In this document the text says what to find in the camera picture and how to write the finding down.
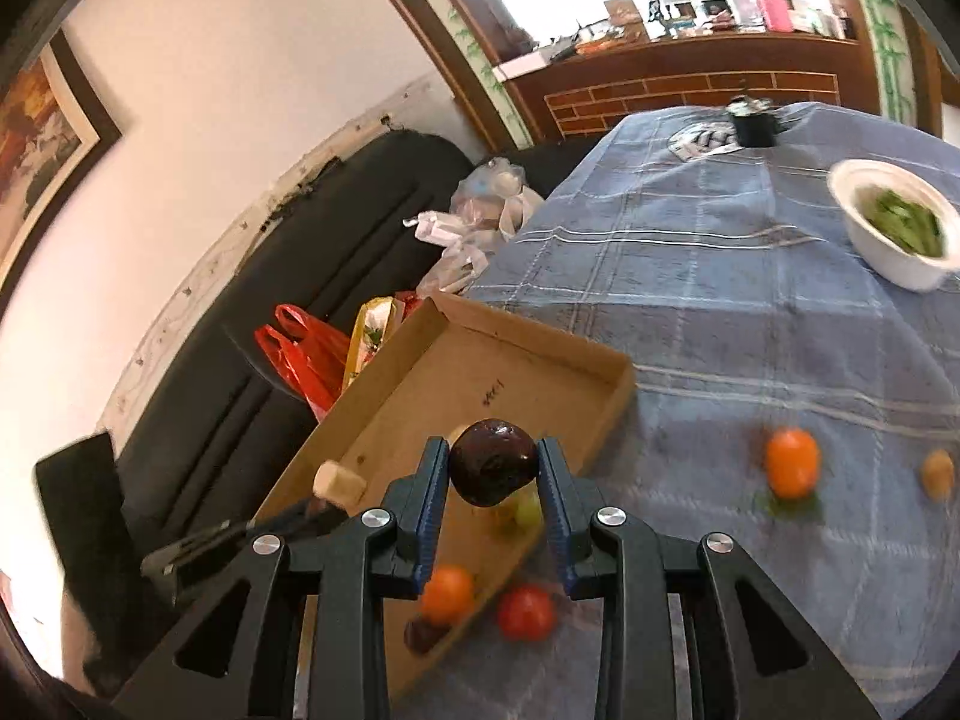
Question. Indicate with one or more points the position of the framed wall picture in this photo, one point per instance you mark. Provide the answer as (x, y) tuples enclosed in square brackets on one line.
[(37, 142)]

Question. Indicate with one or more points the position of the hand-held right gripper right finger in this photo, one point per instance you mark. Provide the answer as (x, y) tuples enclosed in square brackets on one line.
[(551, 510)]

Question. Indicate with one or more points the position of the brick fronted wooden counter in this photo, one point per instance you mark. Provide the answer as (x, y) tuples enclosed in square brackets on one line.
[(675, 86)]

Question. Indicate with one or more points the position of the green vegetables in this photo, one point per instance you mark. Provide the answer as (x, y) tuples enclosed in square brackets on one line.
[(904, 221)]

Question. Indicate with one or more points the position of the large clear plastic bag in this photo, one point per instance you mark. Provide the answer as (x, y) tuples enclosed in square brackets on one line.
[(457, 262)]

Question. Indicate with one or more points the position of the pink bottle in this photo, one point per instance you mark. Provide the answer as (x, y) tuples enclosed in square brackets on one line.
[(772, 6)]

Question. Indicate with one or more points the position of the white bowl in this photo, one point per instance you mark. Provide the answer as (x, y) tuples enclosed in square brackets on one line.
[(900, 266)]

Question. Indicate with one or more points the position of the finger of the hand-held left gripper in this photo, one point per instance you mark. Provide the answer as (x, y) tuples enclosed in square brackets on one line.
[(195, 559), (292, 514)]

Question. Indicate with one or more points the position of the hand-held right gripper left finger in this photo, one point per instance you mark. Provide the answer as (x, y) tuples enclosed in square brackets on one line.
[(431, 510)]

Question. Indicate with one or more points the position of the orange tangerine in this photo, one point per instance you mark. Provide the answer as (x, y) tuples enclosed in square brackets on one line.
[(448, 594), (791, 463)]

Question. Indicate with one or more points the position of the small wooden box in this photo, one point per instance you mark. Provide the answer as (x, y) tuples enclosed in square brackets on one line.
[(624, 11)]

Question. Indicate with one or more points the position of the yellow snack box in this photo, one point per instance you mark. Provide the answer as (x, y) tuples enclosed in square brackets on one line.
[(367, 345)]

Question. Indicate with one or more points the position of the shallow cardboard tray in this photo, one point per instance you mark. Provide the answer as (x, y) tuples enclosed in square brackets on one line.
[(487, 375)]

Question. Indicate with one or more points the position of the black sofa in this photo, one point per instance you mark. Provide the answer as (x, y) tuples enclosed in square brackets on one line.
[(360, 240)]

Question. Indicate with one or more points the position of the small red tomato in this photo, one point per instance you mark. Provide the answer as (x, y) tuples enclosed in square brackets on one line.
[(526, 613)]

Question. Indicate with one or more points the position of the blue plaid tablecloth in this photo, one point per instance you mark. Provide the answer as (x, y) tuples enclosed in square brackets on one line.
[(712, 300)]

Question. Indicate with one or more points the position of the flat white box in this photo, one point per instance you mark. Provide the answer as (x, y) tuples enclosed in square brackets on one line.
[(525, 66)]

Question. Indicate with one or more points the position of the dark purple plum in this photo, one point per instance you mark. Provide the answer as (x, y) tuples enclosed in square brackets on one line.
[(491, 465), (421, 635)]

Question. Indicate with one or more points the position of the beige fruit chunk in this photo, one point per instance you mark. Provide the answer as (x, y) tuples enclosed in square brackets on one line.
[(339, 484)]

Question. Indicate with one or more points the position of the white printed packet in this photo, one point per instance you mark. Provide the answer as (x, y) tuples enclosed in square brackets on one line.
[(701, 141)]

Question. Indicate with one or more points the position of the translucent red packet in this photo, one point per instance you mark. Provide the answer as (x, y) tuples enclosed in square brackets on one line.
[(411, 306)]

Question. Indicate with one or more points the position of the green grape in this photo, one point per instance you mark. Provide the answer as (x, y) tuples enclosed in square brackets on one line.
[(529, 510)]

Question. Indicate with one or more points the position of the brown round fruit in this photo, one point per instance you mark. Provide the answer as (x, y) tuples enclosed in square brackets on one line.
[(937, 474)]

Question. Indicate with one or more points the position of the black cup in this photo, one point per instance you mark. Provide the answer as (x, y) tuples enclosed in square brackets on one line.
[(752, 124)]

